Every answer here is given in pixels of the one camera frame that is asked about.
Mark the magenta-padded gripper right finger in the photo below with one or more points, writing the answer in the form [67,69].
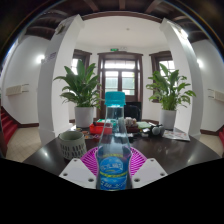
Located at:
[148,171]

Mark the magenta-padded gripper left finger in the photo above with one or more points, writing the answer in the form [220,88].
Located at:
[78,171]

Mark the clear bottle with teal cap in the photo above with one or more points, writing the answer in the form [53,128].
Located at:
[113,160]

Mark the grey-green patterned cup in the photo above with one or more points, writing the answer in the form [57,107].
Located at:
[71,145]

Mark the grey headphones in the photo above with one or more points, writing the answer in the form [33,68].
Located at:
[156,130]

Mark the printed magazine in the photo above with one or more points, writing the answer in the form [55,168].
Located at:
[176,135]

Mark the red box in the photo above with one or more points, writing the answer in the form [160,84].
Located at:
[96,129]

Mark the green notebook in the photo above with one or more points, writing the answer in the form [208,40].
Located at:
[144,125]

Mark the box of small bottles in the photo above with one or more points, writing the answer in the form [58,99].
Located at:
[131,125]

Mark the black chair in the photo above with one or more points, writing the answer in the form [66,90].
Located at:
[135,111]

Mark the bushy potted plant, white pot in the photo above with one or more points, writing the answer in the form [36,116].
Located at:
[83,90]

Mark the tall potted plant, white pot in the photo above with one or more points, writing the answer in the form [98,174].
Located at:
[168,90]

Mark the red carpeted stairs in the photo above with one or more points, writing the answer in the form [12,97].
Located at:
[7,125]

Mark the dark wooden glazed door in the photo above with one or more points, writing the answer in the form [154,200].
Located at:
[120,80]

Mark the narrow dark-framed window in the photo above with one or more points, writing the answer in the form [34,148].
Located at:
[83,56]

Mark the green exit sign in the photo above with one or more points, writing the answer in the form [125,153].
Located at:
[114,49]

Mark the white wall radiator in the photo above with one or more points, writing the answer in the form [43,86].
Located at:
[216,95]
[15,90]

